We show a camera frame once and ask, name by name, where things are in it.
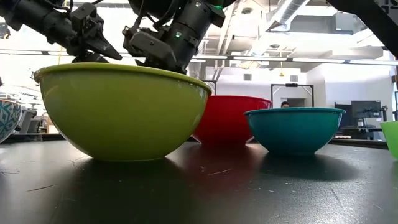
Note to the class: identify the black computer monitor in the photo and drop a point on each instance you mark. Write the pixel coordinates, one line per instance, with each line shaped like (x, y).
(366, 109)
(342, 115)

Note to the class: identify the large red bowl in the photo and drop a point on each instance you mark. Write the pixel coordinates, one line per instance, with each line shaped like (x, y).
(230, 121)

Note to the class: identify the blue white patterned bowl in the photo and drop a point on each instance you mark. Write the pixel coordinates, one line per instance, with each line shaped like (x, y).
(8, 119)

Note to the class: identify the long ceiling light strip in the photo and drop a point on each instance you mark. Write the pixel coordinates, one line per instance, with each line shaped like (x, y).
(318, 60)
(373, 62)
(259, 58)

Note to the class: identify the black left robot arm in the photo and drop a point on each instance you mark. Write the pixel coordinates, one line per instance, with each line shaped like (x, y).
(37, 21)

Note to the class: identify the large yellow-green bowl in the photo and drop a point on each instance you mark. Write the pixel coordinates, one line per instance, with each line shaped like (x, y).
(124, 112)

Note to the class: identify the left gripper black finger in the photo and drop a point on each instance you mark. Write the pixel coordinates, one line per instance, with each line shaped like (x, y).
(104, 46)
(90, 58)

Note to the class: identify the dark office desk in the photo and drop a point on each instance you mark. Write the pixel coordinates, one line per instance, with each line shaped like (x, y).
(357, 130)

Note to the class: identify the person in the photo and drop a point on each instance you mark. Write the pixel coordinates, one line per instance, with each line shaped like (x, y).
(285, 104)

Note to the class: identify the grey office chair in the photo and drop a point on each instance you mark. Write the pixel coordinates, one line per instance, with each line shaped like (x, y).
(27, 119)

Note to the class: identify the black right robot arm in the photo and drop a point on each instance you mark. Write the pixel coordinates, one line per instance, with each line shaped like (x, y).
(192, 28)

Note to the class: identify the translucent light green bowl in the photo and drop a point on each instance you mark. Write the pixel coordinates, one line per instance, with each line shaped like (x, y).
(391, 137)

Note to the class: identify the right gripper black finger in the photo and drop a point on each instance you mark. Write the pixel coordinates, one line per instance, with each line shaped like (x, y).
(169, 66)

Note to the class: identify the silver ceiling duct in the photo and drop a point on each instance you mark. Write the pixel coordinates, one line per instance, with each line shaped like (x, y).
(287, 14)

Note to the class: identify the teal blue bowl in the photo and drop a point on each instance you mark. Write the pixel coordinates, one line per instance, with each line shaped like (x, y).
(293, 130)

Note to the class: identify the black metal frame stand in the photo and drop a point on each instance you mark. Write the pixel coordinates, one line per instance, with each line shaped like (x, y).
(292, 85)

